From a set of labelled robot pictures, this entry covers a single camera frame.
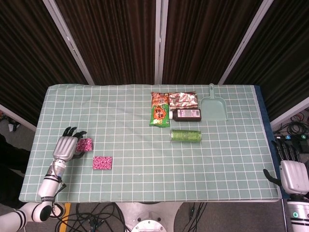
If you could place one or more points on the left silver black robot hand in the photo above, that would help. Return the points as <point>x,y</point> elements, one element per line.
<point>64,147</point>

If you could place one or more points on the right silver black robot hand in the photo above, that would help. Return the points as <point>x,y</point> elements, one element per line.
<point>294,177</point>

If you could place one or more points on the pink patterned packet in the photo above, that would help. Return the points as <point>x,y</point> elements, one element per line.
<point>102,162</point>
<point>85,145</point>

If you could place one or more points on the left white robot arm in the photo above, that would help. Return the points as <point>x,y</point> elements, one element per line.
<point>48,188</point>

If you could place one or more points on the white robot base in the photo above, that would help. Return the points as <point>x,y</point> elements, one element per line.
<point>147,217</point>

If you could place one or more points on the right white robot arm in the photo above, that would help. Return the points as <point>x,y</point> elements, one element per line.
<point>298,215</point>

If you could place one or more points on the black power strip lit buttons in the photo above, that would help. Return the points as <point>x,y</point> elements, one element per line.
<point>293,138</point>

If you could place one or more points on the black trouser leg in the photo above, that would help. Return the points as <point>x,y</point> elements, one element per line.
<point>10,164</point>

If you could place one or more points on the white black sneaker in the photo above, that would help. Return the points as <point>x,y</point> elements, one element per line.
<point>59,209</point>

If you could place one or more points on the yellow floor tape strip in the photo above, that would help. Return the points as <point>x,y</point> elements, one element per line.
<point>64,221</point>

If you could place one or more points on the green checked tablecloth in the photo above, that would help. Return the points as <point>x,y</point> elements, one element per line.
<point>144,157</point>

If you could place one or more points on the green orange snack bag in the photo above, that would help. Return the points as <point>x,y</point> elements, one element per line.
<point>158,111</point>

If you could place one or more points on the pale green plastic dustpan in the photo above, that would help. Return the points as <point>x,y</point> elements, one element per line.
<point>213,108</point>

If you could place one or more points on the brown bottle white cap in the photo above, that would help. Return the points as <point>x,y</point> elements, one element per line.
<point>188,115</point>

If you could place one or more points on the red white snack packet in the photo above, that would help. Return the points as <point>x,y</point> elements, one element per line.
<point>183,100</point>

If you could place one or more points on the white partition base rail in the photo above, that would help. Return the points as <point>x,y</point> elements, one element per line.
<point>289,112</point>
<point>17,117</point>

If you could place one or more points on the white partition post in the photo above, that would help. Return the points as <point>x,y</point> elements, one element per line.
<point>160,41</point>
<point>70,43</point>
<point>243,46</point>

